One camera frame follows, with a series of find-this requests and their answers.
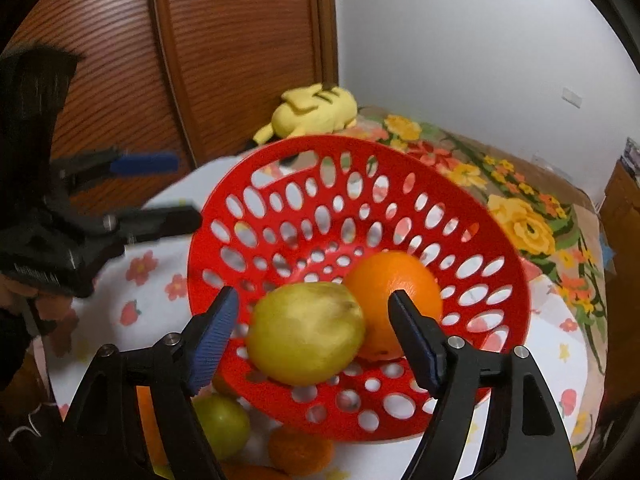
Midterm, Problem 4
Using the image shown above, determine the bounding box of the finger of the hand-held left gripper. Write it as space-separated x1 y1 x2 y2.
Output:
55 149 180 182
75 204 203 247

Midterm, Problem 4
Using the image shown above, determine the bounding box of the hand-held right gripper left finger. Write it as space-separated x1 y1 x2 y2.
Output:
60 286 241 480

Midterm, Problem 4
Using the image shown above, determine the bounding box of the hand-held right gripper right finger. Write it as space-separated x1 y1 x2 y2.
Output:
387 290 578 480

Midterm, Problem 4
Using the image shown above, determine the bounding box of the green apple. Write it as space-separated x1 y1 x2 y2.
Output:
192 394 252 461

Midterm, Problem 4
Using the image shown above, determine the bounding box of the yellow-green pear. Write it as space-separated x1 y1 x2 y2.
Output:
245 282 367 387

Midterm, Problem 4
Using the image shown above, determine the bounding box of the large orange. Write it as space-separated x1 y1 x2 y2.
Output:
344 251 444 362

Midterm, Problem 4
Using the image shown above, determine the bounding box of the yellow-orange tangerine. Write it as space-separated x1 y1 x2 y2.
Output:
136 385 168 468

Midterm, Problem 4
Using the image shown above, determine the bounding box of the red perforated plastic basket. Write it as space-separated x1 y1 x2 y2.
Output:
187 134 532 443

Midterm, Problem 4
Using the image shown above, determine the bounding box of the person's left hand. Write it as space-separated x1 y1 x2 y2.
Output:
0 272 78 341

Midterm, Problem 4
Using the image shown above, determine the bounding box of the small orange tangerine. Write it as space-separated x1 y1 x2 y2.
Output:
211 372 241 401

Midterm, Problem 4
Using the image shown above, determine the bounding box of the white flower-print blanket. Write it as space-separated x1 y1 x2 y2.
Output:
30 152 591 480

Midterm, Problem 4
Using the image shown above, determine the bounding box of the brown wooden wardrobe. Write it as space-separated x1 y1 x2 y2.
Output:
10 0 341 216

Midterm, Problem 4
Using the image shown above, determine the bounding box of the yellow plush toy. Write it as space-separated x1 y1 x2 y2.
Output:
252 82 358 145

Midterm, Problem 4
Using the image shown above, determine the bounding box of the brown wooden cabinet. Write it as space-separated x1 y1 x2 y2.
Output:
597 160 640 281

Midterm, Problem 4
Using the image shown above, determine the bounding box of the clutter on cabinet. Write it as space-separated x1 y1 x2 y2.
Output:
620 137 640 181

